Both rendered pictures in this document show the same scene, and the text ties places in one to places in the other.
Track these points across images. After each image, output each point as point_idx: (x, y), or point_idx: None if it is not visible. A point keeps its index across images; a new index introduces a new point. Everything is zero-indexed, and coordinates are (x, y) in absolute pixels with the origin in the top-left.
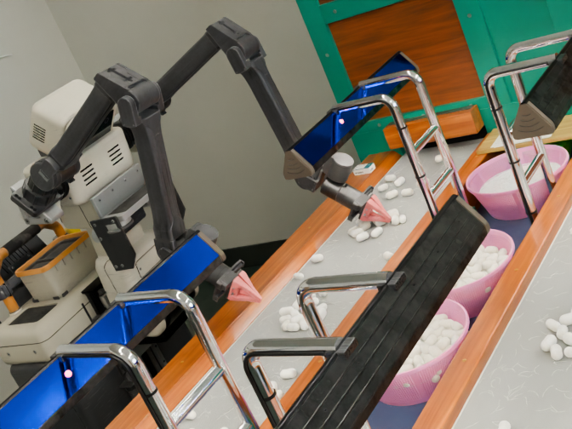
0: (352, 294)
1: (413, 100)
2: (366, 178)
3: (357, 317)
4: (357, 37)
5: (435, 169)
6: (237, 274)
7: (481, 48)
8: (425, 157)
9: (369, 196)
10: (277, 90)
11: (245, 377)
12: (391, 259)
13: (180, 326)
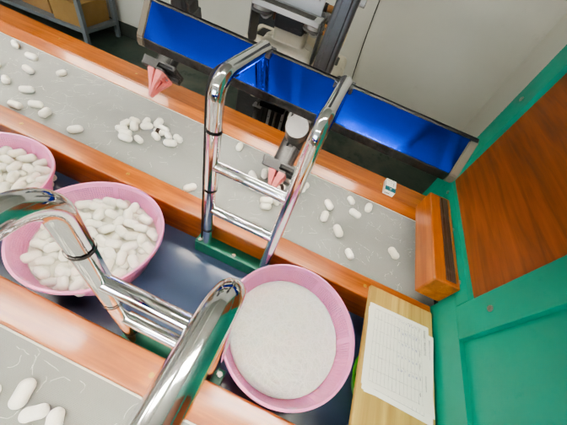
0: (147, 160)
1: (471, 214)
2: (372, 188)
3: (71, 151)
4: (554, 111)
5: (371, 246)
6: (155, 67)
7: (545, 287)
8: (407, 241)
9: (279, 169)
10: (348, 8)
11: (84, 99)
12: (165, 185)
13: (274, 111)
